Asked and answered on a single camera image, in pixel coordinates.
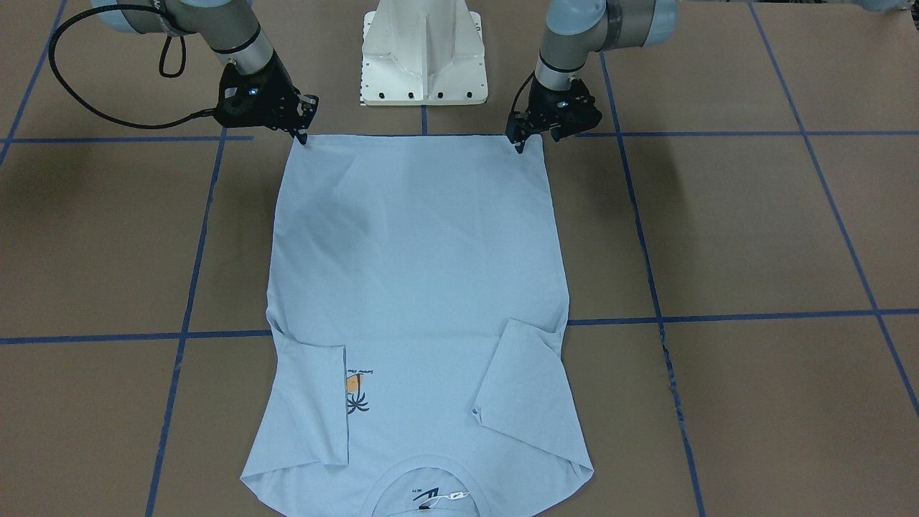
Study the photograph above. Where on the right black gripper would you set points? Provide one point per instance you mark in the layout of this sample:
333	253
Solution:
276	86

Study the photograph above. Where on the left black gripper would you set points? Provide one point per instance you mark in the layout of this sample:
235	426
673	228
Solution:
540	108

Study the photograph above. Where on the light blue t-shirt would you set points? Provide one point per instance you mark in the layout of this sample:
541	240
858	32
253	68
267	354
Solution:
417	301

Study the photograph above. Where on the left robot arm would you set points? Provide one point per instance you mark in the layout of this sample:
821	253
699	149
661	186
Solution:
575	29

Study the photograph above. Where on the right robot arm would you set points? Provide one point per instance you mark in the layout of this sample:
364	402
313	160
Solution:
230	28

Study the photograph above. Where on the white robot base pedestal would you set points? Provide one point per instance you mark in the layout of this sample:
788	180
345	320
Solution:
423	53

